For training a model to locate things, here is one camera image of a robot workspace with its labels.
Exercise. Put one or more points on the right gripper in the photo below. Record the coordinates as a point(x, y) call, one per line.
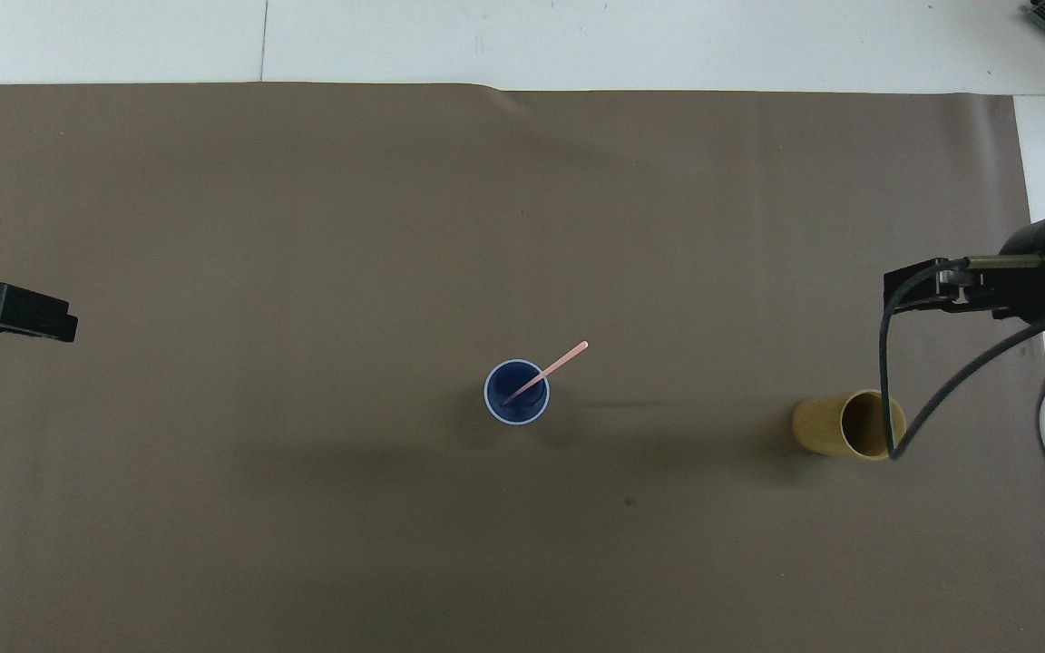
point(1026, 286)

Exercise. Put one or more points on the yellow cup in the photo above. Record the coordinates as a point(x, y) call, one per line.
point(817, 424)

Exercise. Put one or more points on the pink chopstick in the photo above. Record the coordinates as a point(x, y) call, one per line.
point(557, 361)

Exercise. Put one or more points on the blue cup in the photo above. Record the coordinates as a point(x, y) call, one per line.
point(517, 406)

